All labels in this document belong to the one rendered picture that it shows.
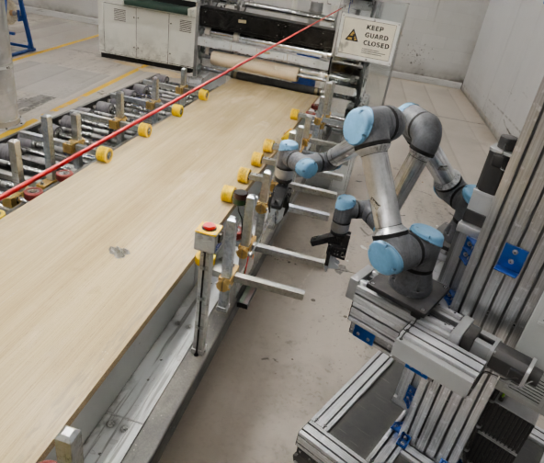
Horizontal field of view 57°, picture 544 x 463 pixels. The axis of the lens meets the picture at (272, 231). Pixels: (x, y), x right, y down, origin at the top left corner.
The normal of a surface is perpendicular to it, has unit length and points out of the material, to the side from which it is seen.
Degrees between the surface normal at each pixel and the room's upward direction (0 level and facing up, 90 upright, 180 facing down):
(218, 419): 0
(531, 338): 90
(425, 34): 90
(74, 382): 0
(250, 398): 0
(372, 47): 90
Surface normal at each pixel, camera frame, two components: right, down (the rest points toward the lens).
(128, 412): 0.14, -0.86
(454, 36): -0.16, 0.47
